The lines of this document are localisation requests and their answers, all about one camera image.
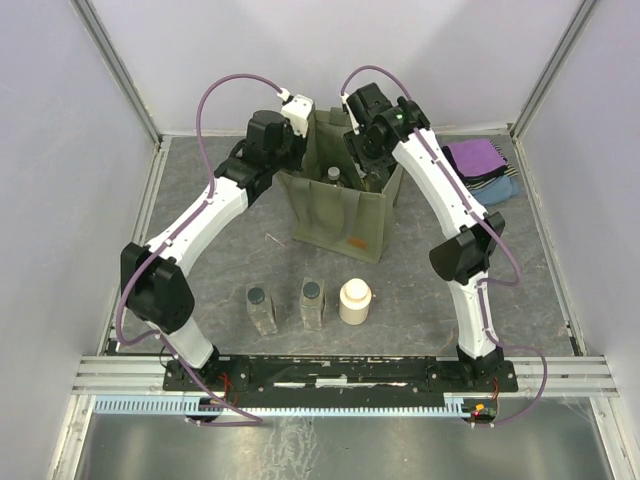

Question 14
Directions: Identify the chrome dome clear bottle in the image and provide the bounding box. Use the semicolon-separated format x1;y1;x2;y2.
323;167;346;187

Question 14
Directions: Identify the green canvas bag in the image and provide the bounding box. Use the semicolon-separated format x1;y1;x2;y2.
278;107;404;264

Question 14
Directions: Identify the cream cylindrical jar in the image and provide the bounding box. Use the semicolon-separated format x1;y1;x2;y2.
339;278;372;326

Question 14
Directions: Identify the clear square bottle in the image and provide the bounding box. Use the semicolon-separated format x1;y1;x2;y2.
299;277;325;331
246;284;278;336

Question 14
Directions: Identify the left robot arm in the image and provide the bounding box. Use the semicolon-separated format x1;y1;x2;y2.
118;97;313;390

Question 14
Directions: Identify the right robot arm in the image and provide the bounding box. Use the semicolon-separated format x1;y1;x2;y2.
341;83;505;391

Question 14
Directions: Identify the purple folded cloth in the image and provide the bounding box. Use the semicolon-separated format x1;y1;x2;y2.
442;139;507;181

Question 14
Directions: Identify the black white striped cloth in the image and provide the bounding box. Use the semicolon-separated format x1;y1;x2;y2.
463;139;518;191

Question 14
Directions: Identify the blue folded cloth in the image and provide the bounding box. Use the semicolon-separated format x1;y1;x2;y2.
472;176;520;207

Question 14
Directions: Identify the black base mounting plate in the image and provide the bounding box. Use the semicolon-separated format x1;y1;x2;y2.
196;355;518;405

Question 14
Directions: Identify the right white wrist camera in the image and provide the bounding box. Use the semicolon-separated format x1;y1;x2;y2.
340;93;360;135

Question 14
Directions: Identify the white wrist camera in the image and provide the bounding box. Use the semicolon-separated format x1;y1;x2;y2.
340;93;360;135
277;88;314;139

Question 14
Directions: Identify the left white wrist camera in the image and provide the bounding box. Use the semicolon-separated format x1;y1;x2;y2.
277;88;314;139

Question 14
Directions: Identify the blue slotted cable duct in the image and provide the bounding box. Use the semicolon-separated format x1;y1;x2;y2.
94;388;482;418

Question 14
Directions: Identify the aluminium front rail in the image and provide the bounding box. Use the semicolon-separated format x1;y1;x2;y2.
71;356;619;398

